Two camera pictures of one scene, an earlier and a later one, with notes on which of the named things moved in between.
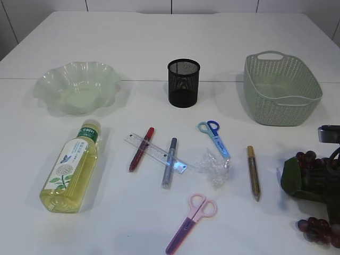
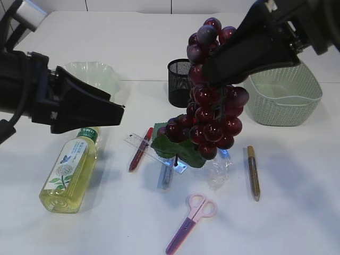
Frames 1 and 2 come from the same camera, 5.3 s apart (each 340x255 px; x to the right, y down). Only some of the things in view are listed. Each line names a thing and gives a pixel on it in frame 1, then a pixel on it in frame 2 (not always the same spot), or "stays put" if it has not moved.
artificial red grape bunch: x=307 y=176 -> x=214 y=111
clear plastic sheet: x=217 y=170 stays put
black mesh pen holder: x=183 y=75 stays put
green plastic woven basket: x=280 y=90 stays put
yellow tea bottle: x=70 y=179 stays put
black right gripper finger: x=333 y=190 -> x=272 y=37
